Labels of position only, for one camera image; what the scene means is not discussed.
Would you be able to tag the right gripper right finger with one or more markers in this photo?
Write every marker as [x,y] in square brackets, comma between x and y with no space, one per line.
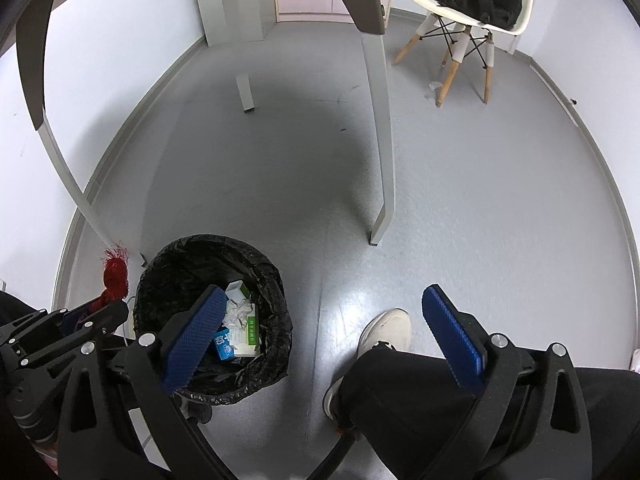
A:
[528,418]

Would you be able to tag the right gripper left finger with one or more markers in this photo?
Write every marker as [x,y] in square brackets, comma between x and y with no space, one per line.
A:
[119,420]

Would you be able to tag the red wrapper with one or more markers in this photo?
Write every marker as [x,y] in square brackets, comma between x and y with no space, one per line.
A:
[115,278]

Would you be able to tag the black lined trash bin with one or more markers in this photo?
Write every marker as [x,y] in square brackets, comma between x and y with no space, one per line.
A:
[178,276]

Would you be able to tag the black trouser leg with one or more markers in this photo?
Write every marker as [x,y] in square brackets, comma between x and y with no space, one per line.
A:
[407,406]

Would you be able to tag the white sneaker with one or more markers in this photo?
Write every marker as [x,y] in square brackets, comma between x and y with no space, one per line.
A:
[391,329]

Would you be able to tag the green white medicine box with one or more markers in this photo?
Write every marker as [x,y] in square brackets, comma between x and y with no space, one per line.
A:
[241,321]

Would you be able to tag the grey table leg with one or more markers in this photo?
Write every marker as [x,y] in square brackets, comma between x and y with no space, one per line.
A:
[374,57]
[245,92]
[77,195]

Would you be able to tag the white plastic chair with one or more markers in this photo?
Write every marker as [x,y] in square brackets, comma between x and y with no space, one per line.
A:
[463,35]

